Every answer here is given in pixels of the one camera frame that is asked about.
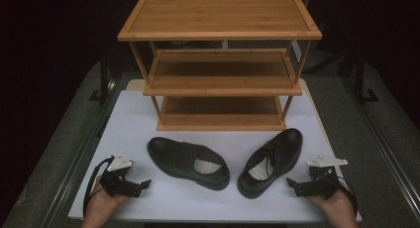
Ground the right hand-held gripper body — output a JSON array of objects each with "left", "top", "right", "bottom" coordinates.
[{"left": 306, "top": 154, "right": 349, "bottom": 200}]

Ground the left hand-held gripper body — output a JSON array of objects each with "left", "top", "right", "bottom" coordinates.
[{"left": 98, "top": 151, "right": 143, "bottom": 198}]

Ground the black leather shoe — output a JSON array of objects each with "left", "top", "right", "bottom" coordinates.
[
  {"left": 236, "top": 127, "right": 304, "bottom": 200},
  {"left": 147, "top": 136, "right": 232, "bottom": 191}
]

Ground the wooden three-tier shoe rack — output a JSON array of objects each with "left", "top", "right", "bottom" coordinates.
[{"left": 117, "top": 0, "right": 323, "bottom": 133}]

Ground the person's left hand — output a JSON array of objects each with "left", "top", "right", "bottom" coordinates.
[{"left": 87, "top": 175, "right": 132, "bottom": 220}]

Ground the person's right hand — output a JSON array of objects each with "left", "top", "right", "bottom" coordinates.
[{"left": 308, "top": 180, "right": 357, "bottom": 220}]

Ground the black metal stand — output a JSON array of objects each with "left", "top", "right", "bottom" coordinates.
[
  {"left": 88, "top": 53, "right": 117, "bottom": 106},
  {"left": 354, "top": 53, "right": 380, "bottom": 105}
]

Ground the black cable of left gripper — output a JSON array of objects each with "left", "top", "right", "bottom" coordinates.
[{"left": 82, "top": 156, "right": 116, "bottom": 216}]

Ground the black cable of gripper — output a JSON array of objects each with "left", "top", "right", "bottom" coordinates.
[
  {"left": 336, "top": 175, "right": 360, "bottom": 217},
  {"left": 82, "top": 156, "right": 116, "bottom": 216}
]

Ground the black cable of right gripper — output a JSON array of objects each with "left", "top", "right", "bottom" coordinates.
[{"left": 336, "top": 175, "right": 360, "bottom": 217}]

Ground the metal floor rail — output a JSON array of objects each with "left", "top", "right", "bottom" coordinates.
[
  {"left": 39, "top": 76, "right": 125, "bottom": 228},
  {"left": 341, "top": 76, "right": 420, "bottom": 219}
]

